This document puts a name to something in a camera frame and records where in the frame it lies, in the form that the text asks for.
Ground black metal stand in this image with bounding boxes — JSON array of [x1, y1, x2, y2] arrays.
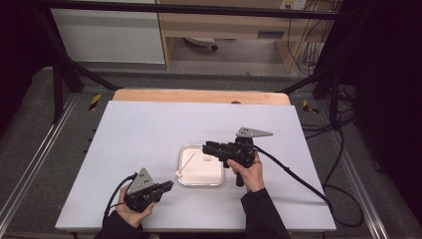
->
[[35, 9, 124, 124], [280, 59, 342, 129]]

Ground wooden table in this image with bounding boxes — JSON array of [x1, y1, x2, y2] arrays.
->
[[111, 88, 293, 107]]

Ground square white tray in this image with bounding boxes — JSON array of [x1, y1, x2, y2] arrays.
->
[[176, 143, 226, 188]]

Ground white wall socket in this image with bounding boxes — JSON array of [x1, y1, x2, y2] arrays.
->
[[280, 0, 309, 11]]

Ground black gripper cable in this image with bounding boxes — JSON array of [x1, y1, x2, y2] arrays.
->
[[253, 144, 364, 229], [103, 171, 138, 221]]

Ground aluminium floor rail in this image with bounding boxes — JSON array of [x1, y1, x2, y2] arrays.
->
[[0, 94, 80, 227], [326, 128, 390, 239]]

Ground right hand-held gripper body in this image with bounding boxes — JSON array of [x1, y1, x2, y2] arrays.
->
[[222, 126, 274, 188]]

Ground white table board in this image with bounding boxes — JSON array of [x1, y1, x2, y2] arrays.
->
[[54, 101, 337, 233]]

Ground white cabinet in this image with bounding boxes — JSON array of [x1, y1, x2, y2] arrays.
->
[[50, 7, 166, 65]]

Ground hanging black cables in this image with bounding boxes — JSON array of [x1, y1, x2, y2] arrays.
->
[[286, 9, 333, 77]]

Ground black horizontal frame bar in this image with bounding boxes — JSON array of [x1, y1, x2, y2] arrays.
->
[[33, 1, 352, 21]]

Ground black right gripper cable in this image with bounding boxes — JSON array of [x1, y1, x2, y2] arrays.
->
[[253, 144, 364, 229]]

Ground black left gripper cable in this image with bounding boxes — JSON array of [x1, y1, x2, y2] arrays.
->
[[103, 171, 138, 221]]

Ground person's left hand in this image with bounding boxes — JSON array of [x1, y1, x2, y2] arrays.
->
[[115, 183, 156, 229]]

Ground person's right hand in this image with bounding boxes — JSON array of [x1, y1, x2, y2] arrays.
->
[[226, 152, 266, 194]]

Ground office chair wheel base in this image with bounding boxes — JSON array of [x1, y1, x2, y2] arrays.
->
[[183, 36, 220, 52]]

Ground black floor cables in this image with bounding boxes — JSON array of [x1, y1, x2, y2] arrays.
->
[[300, 84, 358, 140]]

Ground dark curtain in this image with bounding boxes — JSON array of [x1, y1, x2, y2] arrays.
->
[[337, 0, 422, 217], [0, 0, 53, 137]]

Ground light wooden desk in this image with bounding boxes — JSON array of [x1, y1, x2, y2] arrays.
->
[[155, 0, 333, 73]]

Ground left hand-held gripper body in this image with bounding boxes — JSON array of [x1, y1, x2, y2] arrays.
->
[[123, 167, 164, 214]]

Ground yellow black tape strip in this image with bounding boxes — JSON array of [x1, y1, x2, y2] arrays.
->
[[302, 99, 320, 115], [88, 93, 103, 112]]

